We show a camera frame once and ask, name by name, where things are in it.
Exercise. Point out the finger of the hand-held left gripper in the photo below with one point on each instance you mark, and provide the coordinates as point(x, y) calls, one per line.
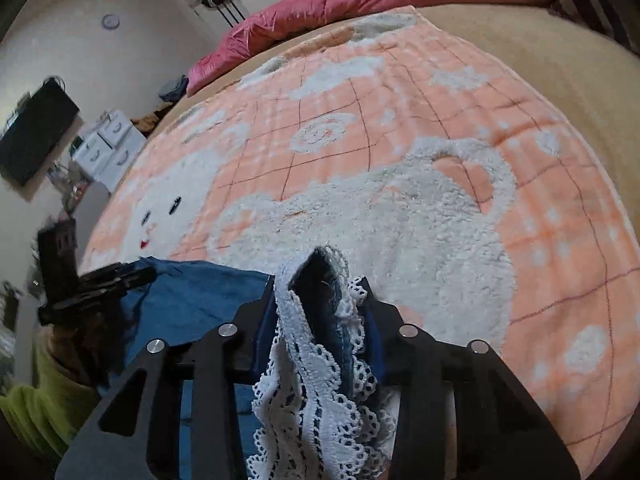
point(120, 276)
point(75, 307)

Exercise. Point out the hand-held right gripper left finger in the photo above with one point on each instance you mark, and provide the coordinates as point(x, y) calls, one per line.
point(245, 325)

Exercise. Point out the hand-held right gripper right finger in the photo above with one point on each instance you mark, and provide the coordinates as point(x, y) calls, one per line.
point(395, 330)

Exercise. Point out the blue denim pants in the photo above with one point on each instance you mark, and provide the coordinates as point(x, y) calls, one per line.
point(200, 300)

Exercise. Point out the person's left forearm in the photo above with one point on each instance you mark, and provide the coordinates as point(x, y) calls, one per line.
point(45, 410)

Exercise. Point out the grey rounded panel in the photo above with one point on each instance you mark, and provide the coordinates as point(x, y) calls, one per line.
point(92, 202)

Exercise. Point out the white drawer cabinet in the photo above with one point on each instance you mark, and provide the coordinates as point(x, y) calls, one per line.
point(107, 145)

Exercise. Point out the brown plush toy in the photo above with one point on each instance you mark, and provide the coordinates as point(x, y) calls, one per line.
point(150, 120)

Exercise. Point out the pile of folded clothes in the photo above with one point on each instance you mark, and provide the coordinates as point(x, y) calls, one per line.
point(174, 90)

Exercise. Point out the orange bear print blanket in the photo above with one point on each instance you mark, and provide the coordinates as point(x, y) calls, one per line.
point(400, 110)

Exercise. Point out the striped dark pillow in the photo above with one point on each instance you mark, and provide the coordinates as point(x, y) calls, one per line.
point(595, 5)

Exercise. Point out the black wall television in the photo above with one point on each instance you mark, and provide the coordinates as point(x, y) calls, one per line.
point(35, 130)

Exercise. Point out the round wall clock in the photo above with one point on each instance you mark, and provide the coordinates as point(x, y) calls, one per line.
point(110, 21)

